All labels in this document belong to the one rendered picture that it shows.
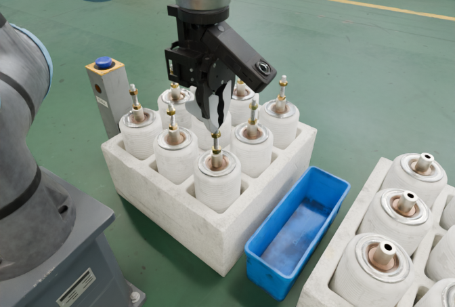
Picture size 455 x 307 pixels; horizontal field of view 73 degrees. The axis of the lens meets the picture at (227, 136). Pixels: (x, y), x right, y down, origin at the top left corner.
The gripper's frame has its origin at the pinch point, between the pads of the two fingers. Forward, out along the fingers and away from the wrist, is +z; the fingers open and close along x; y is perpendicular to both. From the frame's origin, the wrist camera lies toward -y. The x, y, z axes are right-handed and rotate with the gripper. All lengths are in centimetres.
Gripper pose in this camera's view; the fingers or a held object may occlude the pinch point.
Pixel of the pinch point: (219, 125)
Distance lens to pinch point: 54.5
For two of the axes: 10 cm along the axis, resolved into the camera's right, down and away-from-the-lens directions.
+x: -5.4, 5.4, -6.5
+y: -8.4, -3.4, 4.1
